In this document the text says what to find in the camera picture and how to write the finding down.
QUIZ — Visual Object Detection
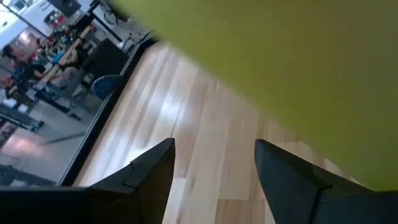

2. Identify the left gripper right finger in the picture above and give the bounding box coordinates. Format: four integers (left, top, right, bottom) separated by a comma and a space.
254, 138, 398, 224

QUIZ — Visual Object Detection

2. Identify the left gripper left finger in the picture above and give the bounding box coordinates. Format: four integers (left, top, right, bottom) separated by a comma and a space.
0, 138, 176, 224

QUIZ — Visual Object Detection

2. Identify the yellow-green translucent pencil case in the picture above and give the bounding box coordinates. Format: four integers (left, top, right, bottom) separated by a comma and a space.
108, 0, 398, 192

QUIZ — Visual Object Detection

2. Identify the blue chair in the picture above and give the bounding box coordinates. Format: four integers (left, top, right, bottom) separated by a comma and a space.
91, 74, 122, 101

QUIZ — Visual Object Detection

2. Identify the person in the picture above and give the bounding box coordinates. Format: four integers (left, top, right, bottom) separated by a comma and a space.
30, 46, 82, 95

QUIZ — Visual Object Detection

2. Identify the black cabinet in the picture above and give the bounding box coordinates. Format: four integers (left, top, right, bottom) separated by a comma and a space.
81, 38, 130, 80

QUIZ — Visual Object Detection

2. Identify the wooden desk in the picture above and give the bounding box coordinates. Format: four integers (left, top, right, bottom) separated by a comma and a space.
35, 24, 95, 91

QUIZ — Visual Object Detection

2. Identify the black aluminium table frame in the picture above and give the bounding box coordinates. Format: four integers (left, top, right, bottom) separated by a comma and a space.
57, 34, 160, 188

